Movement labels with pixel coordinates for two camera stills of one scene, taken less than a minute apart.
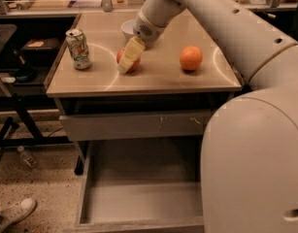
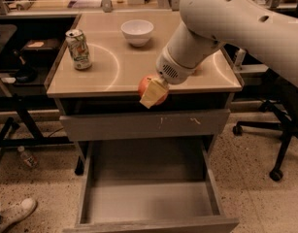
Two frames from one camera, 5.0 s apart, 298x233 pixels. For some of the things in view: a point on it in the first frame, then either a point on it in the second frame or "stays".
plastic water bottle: (28, 161) stays
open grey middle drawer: (142, 185) stays
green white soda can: (80, 49) stays
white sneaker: (13, 212) stays
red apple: (135, 66) -> (143, 84)
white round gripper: (148, 31) -> (174, 70)
